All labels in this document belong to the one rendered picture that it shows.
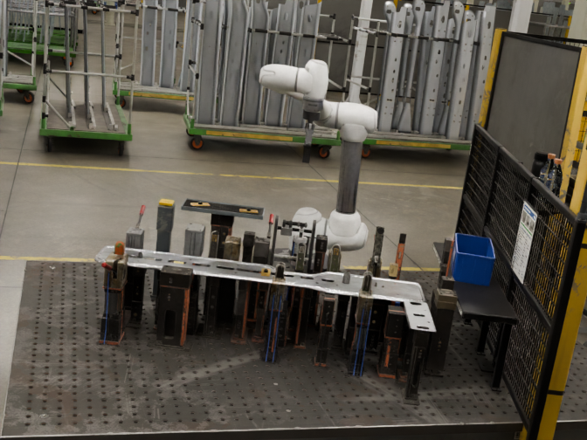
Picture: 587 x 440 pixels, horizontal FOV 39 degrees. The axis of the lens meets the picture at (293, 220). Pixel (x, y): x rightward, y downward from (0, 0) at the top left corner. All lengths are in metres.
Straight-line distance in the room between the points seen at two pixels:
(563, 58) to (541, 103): 0.35
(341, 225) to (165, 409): 1.56
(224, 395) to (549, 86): 3.43
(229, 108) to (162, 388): 7.51
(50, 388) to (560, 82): 3.81
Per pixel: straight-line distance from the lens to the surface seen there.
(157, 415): 3.00
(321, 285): 3.45
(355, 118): 4.04
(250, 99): 10.69
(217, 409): 3.07
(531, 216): 3.40
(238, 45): 10.39
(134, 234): 3.67
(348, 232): 4.20
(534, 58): 6.01
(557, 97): 5.69
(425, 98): 11.59
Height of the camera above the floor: 2.22
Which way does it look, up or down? 16 degrees down
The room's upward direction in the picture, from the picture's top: 7 degrees clockwise
